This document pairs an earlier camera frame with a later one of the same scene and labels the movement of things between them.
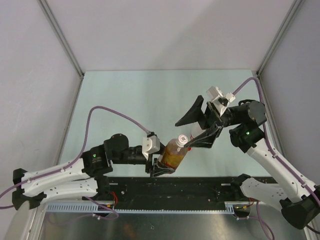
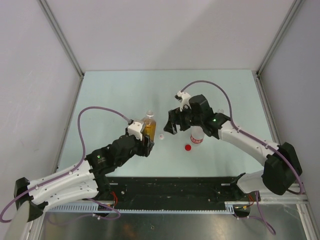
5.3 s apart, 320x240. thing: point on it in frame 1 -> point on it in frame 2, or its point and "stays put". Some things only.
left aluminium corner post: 64,38 stays put
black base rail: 170,193 stays put
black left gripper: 155,170 -> 144,150
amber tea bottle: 172,154 -> 150,126
